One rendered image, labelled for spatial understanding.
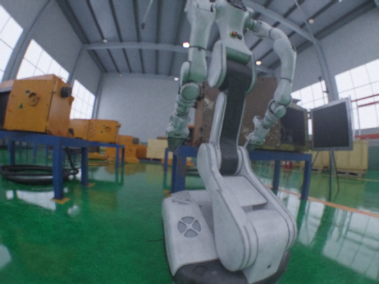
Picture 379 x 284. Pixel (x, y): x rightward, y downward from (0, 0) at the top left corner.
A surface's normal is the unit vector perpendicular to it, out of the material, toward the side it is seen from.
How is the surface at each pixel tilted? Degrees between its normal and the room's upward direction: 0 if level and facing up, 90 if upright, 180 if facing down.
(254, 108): 90
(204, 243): 38
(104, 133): 90
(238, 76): 111
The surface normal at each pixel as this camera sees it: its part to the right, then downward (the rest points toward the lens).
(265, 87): -0.48, -0.08
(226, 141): 0.26, -0.06
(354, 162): -0.98, -0.07
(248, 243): 0.28, -0.57
